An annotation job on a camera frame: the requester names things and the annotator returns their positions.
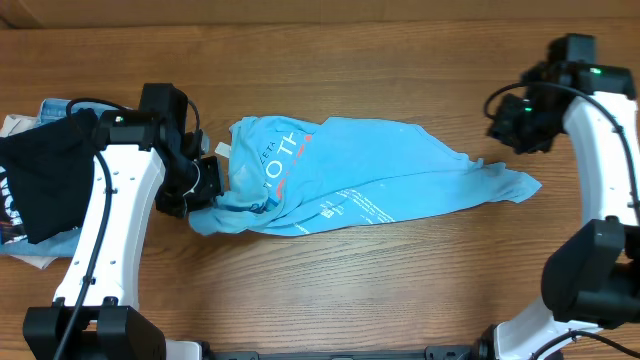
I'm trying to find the light blue printed t-shirt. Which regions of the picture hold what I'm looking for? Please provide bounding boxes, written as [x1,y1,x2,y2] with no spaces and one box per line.
[189,116,541,236]

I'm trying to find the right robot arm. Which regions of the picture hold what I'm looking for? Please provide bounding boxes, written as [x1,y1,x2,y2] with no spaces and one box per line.
[465,60,639,359]

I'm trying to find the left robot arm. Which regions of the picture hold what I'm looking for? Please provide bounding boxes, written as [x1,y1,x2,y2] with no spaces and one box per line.
[23,108,221,360]

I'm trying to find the folded black garment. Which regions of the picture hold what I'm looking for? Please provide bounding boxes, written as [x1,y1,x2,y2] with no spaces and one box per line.
[1,109,97,244]

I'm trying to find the folded blue jeans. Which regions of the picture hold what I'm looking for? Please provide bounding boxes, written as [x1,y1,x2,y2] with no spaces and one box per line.
[1,98,81,259]

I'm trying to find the folded beige garment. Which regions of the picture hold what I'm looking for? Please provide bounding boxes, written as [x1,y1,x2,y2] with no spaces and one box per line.
[1,114,55,269]

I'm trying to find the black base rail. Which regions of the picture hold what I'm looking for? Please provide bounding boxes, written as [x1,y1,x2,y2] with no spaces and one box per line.
[203,345,473,360]

